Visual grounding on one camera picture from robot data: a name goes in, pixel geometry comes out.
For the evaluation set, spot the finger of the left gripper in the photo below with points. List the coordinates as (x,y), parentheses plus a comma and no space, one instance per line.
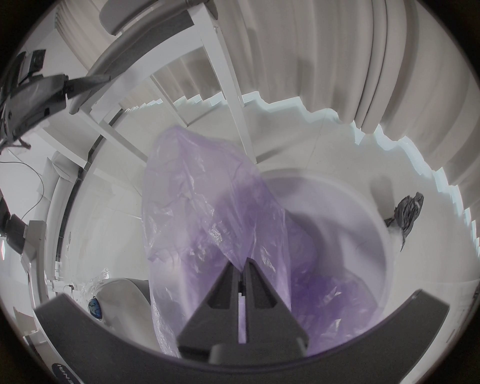
(80,83)

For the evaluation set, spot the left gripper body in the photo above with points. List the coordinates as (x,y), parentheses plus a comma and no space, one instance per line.
(37,101)

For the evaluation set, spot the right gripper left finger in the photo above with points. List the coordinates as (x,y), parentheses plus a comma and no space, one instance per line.
(210,326)

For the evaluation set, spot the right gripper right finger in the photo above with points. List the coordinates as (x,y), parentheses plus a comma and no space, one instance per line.
(273,324)

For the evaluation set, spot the purple plastic bag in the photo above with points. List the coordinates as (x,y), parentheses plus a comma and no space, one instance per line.
(210,210)

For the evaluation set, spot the black plastic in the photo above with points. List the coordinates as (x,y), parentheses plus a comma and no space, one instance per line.
(407,212)

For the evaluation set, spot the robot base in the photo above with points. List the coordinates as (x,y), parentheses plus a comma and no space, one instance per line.
(120,300)

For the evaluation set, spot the white trash bin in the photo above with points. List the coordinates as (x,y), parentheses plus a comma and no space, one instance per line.
(356,225)

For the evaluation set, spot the white chair dark grey seat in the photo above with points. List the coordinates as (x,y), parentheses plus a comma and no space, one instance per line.
(223,75)

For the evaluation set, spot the white curtain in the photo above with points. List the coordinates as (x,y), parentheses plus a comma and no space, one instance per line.
(431,93)
(300,48)

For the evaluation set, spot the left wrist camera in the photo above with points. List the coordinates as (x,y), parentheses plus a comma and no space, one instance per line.
(36,60)

